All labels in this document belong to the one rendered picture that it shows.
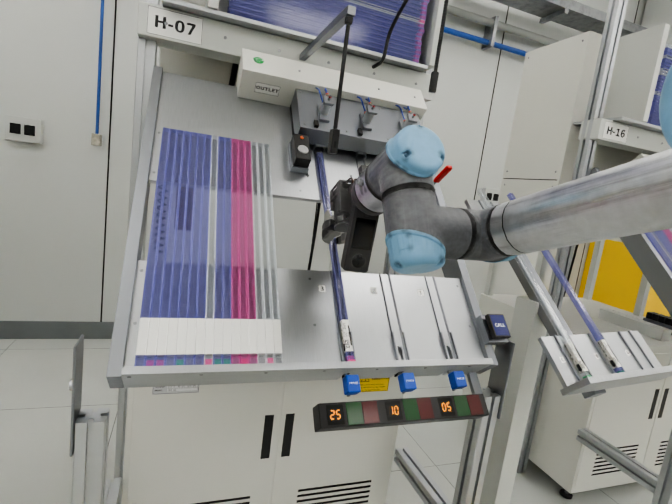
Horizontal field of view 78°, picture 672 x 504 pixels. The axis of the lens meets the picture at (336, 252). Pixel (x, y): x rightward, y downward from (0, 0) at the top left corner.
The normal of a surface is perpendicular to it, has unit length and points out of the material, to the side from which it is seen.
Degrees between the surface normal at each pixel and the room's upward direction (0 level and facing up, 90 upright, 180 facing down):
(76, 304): 90
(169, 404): 90
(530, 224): 109
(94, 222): 90
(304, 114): 48
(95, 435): 90
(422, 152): 62
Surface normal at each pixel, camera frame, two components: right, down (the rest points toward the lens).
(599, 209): -0.84, 0.29
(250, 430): 0.33, 0.18
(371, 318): 0.33, -0.52
